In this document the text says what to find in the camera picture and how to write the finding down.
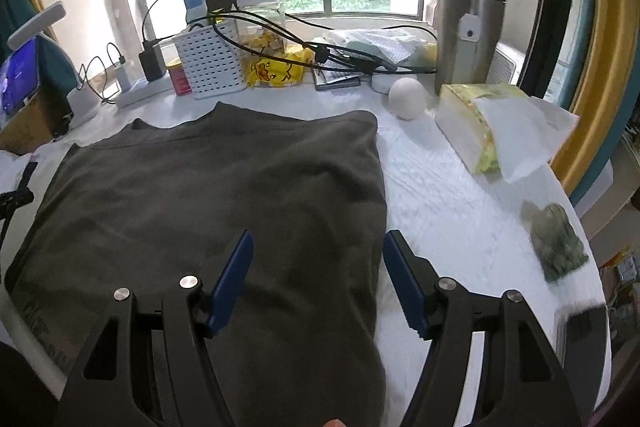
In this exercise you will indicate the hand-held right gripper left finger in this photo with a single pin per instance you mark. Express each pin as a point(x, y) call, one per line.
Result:
point(232, 277)

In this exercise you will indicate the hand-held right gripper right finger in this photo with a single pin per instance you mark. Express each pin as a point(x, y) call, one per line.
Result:
point(405, 277)

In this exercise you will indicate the dark olive t-shirt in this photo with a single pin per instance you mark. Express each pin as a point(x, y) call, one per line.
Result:
point(200, 187)

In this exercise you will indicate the green packet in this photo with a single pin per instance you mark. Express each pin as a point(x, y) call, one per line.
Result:
point(555, 242)

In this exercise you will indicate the green tissue box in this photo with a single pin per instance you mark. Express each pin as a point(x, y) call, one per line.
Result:
point(465, 122)

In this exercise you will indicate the white ball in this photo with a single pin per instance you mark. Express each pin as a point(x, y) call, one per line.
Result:
point(407, 99)

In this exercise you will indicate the black phone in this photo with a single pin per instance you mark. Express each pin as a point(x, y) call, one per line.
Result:
point(582, 347)

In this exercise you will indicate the red can with yellow lid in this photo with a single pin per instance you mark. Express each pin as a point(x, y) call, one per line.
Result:
point(180, 79)

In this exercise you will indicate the white power strip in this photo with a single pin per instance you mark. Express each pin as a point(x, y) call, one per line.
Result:
point(145, 92)

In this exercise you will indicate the dark flat box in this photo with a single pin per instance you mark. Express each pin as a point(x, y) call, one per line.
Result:
point(337, 82)

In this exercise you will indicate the yellow duck print bag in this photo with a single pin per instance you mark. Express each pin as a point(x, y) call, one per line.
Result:
point(272, 72)

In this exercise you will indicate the white perforated basket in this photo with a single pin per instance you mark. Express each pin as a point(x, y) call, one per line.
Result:
point(212, 62)

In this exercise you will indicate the white round appliance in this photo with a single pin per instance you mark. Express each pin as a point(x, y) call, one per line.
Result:
point(82, 104)

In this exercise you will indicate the white charger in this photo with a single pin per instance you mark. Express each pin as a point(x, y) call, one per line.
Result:
point(124, 74)

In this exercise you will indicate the black charger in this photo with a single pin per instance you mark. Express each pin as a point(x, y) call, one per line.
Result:
point(151, 62)

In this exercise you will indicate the clear plastic bag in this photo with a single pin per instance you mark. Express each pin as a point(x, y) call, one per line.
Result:
point(395, 44)

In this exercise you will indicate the white ribbed appliance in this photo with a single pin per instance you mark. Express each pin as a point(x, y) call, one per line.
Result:
point(507, 64)

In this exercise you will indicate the steel tumbler with dark lid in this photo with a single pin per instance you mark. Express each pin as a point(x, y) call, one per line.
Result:
point(472, 47)

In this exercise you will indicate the brown cardboard box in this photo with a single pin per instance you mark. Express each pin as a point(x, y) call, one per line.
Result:
point(25, 132)

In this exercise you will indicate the white bottle with blue cap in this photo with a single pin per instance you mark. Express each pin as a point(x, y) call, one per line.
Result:
point(195, 9)

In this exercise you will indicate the clear glass jar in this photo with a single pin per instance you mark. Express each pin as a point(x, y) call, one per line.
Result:
point(265, 7)

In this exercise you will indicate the teal curtain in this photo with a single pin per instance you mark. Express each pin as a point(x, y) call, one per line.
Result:
point(55, 62)

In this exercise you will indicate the tablet with blue screen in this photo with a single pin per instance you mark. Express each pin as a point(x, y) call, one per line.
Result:
point(17, 77)

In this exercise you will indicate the white desk lamp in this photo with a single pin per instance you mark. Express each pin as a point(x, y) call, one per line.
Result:
point(37, 24)

